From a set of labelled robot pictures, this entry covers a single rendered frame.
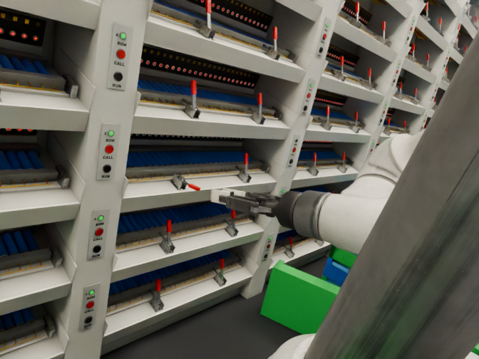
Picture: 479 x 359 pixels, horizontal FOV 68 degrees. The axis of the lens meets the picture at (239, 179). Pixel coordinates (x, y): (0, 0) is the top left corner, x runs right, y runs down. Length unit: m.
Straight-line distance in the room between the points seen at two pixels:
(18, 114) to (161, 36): 0.32
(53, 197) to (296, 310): 0.90
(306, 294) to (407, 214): 1.08
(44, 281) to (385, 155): 0.74
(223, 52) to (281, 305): 0.89
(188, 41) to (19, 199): 0.48
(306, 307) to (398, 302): 1.08
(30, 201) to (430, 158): 0.70
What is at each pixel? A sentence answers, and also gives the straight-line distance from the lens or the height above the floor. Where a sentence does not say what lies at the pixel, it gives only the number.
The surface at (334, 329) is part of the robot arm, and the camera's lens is 0.33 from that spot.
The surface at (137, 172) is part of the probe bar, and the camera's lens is 0.93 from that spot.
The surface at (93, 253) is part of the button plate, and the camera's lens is 0.89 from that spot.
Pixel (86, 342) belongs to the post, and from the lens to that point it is 1.04.
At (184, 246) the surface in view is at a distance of 1.09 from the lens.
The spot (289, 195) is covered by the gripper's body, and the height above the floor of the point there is 0.61.
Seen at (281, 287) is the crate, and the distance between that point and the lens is 1.34.
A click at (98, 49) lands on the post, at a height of 0.80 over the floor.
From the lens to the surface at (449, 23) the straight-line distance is 2.59.
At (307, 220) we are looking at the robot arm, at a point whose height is 0.59.
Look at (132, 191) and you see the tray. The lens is 0.89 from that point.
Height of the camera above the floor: 0.81
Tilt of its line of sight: 16 degrees down
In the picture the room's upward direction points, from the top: 13 degrees clockwise
